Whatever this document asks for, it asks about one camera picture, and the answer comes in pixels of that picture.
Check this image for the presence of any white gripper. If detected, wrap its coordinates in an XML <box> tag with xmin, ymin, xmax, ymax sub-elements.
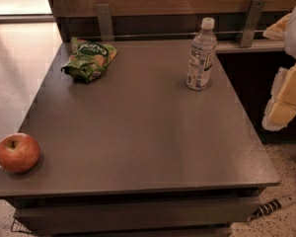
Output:
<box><xmin>261</xmin><ymin>7</ymin><xmax>296</xmax><ymax>131</ymax></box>

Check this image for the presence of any clear plastic water bottle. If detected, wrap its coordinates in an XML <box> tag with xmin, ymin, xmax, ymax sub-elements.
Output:
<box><xmin>185</xmin><ymin>17</ymin><xmax>217</xmax><ymax>91</ymax></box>

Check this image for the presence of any red apple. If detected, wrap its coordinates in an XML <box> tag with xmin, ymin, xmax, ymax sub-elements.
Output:
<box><xmin>0</xmin><ymin>133</ymin><xmax>40</xmax><ymax>174</ymax></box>

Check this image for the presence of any grey drawer cabinet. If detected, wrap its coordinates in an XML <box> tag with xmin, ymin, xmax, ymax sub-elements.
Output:
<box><xmin>0</xmin><ymin>40</ymin><xmax>279</xmax><ymax>237</ymax></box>

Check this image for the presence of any green snack bag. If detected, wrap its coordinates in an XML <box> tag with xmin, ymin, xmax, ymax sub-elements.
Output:
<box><xmin>61</xmin><ymin>38</ymin><xmax>117</xmax><ymax>82</ymax></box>

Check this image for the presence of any right metal bracket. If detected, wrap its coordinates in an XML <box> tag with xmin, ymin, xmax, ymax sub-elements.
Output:
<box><xmin>238</xmin><ymin>0</ymin><xmax>266</xmax><ymax>47</ymax></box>

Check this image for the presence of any metal bracket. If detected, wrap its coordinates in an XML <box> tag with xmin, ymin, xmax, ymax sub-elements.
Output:
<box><xmin>96</xmin><ymin>3</ymin><xmax>114</xmax><ymax>41</ymax></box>
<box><xmin>238</xmin><ymin>0</ymin><xmax>266</xmax><ymax>47</ymax></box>

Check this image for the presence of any horizontal metal rail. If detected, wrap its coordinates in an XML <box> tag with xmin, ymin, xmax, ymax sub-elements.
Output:
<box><xmin>78</xmin><ymin>30</ymin><xmax>265</xmax><ymax>41</ymax></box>

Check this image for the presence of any striped black white cable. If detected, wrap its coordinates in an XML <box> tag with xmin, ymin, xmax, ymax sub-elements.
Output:
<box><xmin>247</xmin><ymin>195</ymin><xmax>296</xmax><ymax>222</ymax></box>

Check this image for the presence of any left metal bracket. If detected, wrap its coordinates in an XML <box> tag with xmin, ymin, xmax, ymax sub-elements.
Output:
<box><xmin>96</xmin><ymin>3</ymin><xmax>114</xmax><ymax>41</ymax></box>

